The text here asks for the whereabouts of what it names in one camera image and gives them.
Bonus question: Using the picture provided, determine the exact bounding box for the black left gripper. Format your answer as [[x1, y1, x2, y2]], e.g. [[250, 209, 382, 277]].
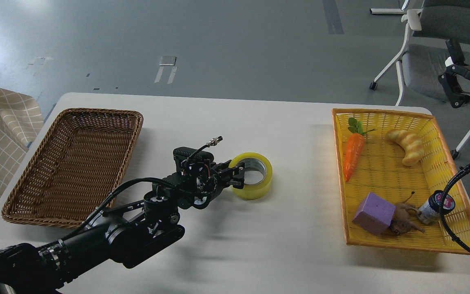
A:
[[204, 161, 246, 200]]

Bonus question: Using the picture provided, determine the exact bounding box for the yellow tape roll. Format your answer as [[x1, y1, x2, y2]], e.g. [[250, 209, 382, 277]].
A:
[[229, 152, 273, 200]]

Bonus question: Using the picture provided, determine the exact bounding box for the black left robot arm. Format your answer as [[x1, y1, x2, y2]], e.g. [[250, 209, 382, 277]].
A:
[[0, 136, 246, 294]]

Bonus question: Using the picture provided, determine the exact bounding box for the grey office chair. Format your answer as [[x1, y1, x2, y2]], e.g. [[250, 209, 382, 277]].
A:
[[370, 0, 470, 158]]

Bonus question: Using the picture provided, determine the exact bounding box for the toy bread croissant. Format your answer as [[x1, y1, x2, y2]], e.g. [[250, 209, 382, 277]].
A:
[[386, 129, 425, 167]]

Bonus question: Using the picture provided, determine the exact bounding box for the yellow plastic basket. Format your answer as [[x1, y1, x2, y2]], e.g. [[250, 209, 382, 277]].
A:
[[332, 108, 467, 254]]

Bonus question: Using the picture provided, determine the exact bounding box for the orange toy carrot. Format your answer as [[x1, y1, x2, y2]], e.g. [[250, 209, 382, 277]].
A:
[[344, 117, 376, 182]]

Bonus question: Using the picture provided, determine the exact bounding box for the purple foam block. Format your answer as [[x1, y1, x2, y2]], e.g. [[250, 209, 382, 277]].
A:
[[352, 192, 395, 236]]

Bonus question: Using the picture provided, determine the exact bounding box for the small black-lidded jar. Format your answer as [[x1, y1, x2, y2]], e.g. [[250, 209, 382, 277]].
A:
[[417, 190, 456, 225]]

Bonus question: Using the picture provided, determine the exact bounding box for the brown wicker basket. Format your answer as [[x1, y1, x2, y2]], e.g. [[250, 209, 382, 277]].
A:
[[1, 108, 144, 228]]

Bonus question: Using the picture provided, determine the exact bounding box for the brown toy ginger root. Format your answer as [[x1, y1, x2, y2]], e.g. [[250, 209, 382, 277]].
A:
[[389, 191, 425, 236]]

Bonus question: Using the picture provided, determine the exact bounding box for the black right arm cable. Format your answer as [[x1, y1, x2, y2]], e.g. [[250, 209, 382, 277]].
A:
[[439, 152, 470, 271]]

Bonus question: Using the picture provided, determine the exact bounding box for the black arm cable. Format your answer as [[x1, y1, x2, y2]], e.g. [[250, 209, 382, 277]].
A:
[[439, 152, 470, 271], [62, 177, 174, 241]]

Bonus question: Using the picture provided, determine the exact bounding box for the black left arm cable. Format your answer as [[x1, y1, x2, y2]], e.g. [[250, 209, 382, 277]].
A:
[[62, 177, 174, 241]]

